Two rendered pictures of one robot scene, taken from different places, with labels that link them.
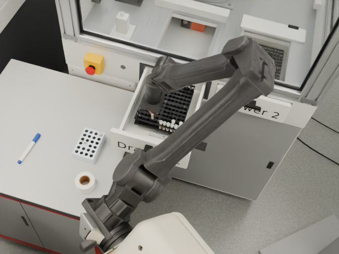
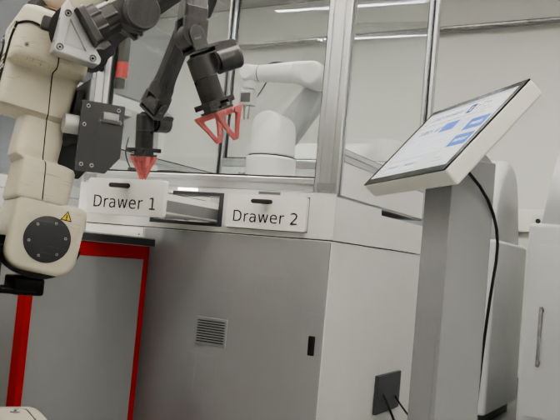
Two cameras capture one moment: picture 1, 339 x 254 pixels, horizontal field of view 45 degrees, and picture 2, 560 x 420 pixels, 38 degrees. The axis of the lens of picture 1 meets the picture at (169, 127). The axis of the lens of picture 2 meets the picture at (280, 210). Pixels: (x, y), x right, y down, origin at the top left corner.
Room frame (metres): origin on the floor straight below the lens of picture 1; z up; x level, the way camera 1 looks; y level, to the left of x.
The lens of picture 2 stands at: (-1.42, -1.16, 0.73)
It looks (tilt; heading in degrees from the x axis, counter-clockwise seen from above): 3 degrees up; 18
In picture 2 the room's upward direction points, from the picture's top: 5 degrees clockwise
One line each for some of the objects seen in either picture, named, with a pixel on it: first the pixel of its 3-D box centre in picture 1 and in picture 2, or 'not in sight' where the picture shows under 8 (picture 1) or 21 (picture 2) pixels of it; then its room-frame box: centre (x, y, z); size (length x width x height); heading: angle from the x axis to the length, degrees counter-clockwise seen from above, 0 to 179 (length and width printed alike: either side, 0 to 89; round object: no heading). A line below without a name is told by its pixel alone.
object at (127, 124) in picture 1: (165, 105); (165, 207); (0.95, 0.03, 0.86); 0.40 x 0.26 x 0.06; 171
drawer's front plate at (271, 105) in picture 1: (250, 104); (266, 212); (1.01, -0.30, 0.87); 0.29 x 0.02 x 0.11; 81
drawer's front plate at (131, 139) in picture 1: (149, 148); (126, 197); (0.75, 0.06, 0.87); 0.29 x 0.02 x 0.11; 81
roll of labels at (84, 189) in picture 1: (85, 182); not in sight; (0.62, 0.27, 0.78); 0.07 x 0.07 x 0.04
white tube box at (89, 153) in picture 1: (89, 145); not in sight; (0.77, 0.29, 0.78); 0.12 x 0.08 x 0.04; 171
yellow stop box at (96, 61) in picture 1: (93, 64); not in sight; (1.10, 0.34, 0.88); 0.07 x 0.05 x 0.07; 81
